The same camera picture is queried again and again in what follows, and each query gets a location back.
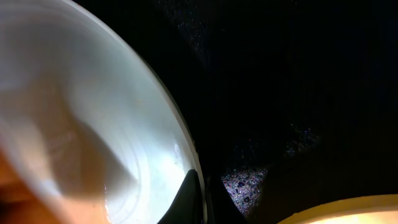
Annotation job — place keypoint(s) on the round black tray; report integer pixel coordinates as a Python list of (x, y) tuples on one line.
[(292, 104)]

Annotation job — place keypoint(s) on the yellow plate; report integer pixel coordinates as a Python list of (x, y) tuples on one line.
[(368, 209)]

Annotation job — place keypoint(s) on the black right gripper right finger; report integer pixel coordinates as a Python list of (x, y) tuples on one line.
[(220, 207)]

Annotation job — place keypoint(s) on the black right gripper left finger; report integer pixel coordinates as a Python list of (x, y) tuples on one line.
[(187, 206)]

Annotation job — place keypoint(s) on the light green plate top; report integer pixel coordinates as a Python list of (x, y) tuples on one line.
[(89, 134)]

